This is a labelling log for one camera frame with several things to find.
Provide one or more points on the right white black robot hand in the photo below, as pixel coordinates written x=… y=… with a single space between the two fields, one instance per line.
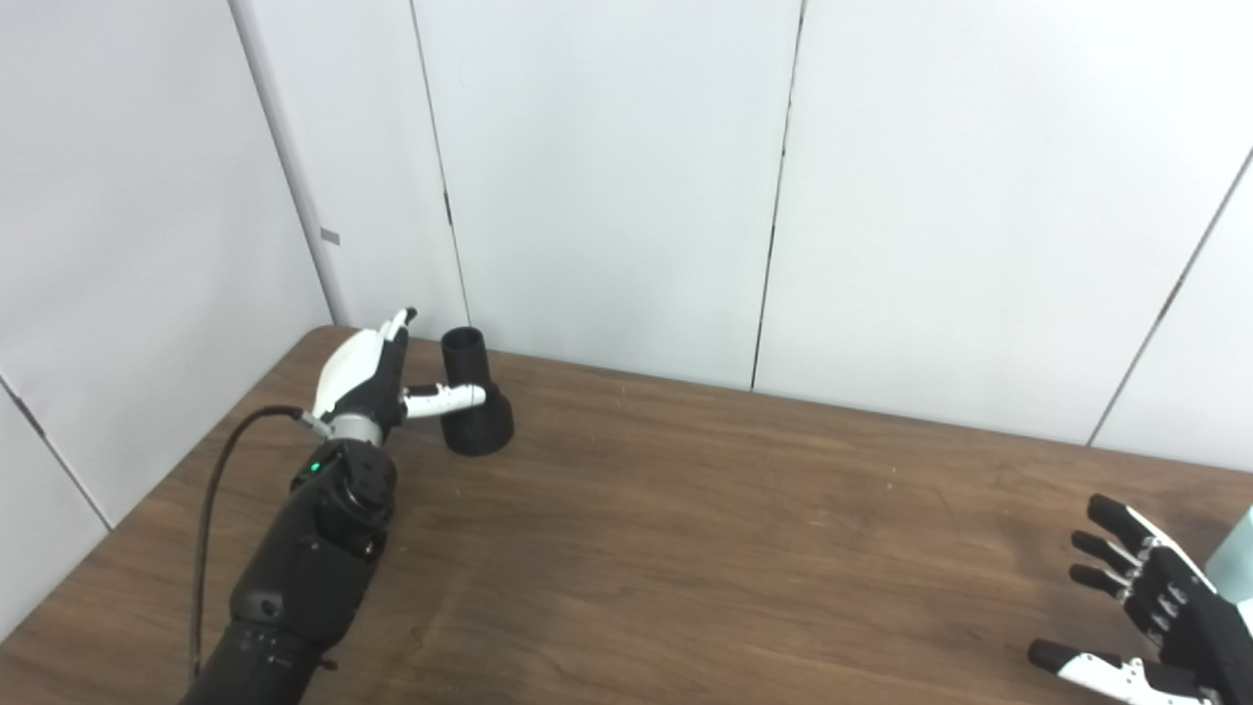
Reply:
x=1199 y=636

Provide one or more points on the black funnel-shaped nozzle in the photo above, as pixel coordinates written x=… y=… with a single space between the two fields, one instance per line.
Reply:
x=480 y=431

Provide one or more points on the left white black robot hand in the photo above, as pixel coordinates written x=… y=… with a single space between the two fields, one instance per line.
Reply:
x=357 y=377

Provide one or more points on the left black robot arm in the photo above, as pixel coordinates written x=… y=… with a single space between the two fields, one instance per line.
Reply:
x=313 y=568

